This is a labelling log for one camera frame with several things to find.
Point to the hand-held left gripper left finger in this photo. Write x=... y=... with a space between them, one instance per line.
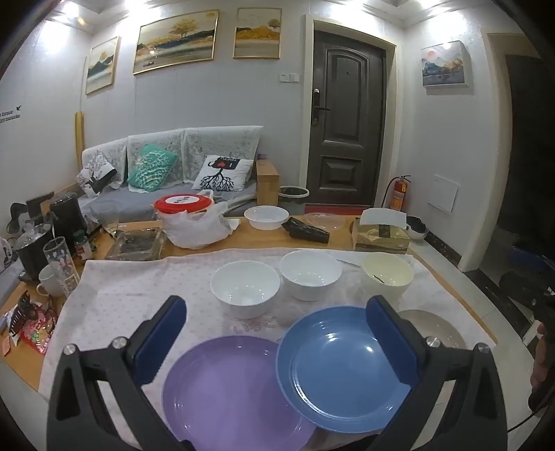
x=164 y=331

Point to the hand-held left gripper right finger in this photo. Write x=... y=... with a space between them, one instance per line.
x=390 y=340

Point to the grey plate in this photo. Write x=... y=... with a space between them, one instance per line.
x=438 y=325

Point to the blue plate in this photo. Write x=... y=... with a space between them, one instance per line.
x=338 y=368

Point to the cream ceramic bowl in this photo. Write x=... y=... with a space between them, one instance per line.
x=390 y=269

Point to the purple plate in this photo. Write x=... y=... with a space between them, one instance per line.
x=225 y=390

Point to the white ceramic bowl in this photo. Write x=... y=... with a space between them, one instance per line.
x=310 y=273
x=245 y=286

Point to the person's right hand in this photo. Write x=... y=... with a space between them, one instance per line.
x=544 y=360

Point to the glass ashtray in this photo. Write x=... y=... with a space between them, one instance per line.
x=134 y=245

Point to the gold tissue pack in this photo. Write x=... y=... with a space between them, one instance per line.
x=377 y=240

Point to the white plastic bag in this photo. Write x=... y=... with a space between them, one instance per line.
x=195 y=230

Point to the green capped spice bottle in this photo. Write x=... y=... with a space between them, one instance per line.
x=82 y=247

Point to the printed drinking glass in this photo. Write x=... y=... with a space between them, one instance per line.
x=60 y=264

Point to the colourful snack packet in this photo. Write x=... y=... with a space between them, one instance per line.
x=39 y=336

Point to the white mug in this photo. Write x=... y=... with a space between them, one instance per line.
x=50 y=279

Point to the clear glass cup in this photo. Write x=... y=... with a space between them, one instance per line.
x=108 y=217

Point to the red lidded container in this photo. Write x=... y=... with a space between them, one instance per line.
x=182 y=201

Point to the grey sofa with lace cover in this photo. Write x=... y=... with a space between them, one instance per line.
x=130 y=204

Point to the black pouch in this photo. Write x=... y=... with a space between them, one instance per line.
x=305 y=230

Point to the black hair claw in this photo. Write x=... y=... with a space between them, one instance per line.
x=19 y=312

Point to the red fire extinguisher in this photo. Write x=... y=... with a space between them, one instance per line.
x=399 y=193

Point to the black kettle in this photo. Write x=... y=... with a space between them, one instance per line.
x=67 y=217

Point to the white plastic bowl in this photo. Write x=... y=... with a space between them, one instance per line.
x=266 y=217

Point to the dark metal pot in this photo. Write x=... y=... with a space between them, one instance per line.
x=30 y=251

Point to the teal patterned pillow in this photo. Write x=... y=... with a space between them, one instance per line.
x=151 y=169

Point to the white pillow with tree print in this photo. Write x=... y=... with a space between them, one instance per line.
x=221 y=173

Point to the round trash bin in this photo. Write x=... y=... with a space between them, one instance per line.
x=292 y=197

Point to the grey pillow with tree print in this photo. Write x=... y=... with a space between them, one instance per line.
x=95 y=171

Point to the dark grey door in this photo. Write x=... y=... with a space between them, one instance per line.
x=347 y=130

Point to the white framed mountain painting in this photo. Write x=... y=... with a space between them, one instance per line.
x=444 y=65

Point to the small framed landscape painting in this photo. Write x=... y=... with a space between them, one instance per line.
x=102 y=65

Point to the wide framed tree painting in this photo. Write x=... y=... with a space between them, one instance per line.
x=175 y=41

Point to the square framed tree painting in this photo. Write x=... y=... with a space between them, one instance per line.
x=256 y=32

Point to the white wall panel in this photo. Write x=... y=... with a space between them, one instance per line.
x=442 y=193

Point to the yellow wooden post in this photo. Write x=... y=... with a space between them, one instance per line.
x=79 y=138

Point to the black wall decal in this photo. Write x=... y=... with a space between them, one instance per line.
x=9 y=113

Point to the white light switch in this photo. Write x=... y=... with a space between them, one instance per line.
x=289 y=77

